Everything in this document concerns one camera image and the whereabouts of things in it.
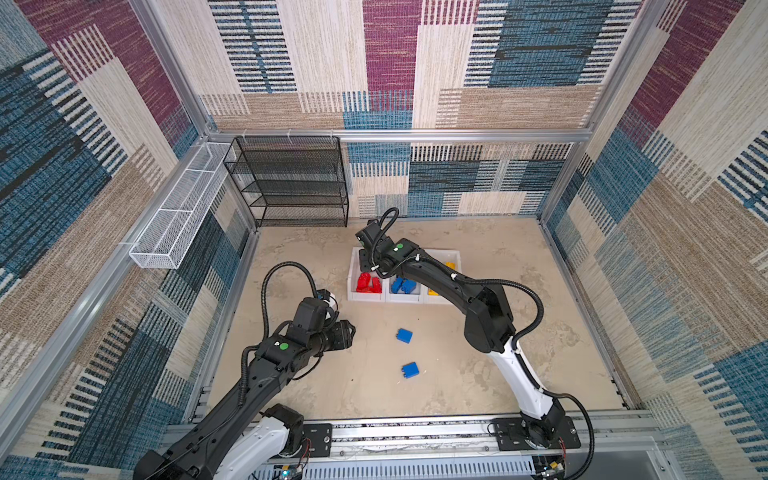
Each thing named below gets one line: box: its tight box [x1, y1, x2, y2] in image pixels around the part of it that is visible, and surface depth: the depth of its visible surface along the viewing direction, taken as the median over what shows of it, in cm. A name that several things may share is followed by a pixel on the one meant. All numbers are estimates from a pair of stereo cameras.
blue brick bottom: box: [401, 361, 420, 379], surface depth 86 cm
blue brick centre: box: [395, 328, 413, 344], surface depth 93 cm
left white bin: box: [347, 247, 386, 302], surface depth 98 cm
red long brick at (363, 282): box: [356, 272, 371, 293], surface depth 101 cm
